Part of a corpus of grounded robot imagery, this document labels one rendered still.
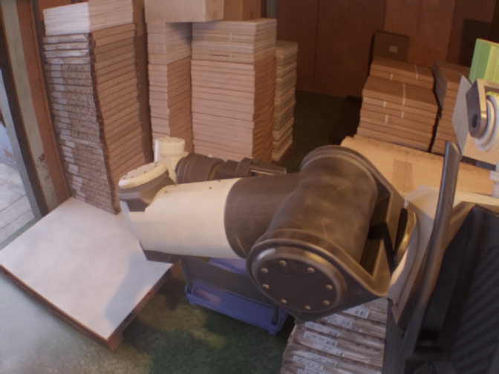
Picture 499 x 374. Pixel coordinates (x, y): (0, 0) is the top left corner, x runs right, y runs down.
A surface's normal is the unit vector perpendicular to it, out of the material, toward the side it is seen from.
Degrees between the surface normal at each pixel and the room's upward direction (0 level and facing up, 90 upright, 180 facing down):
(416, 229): 23
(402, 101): 88
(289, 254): 54
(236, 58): 88
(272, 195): 37
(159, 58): 90
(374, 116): 90
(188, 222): 66
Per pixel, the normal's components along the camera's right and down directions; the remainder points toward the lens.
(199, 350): 0.02, -0.84
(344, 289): 0.32, 0.45
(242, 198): -0.51, -0.50
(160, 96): -0.38, 0.54
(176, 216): -0.55, -0.11
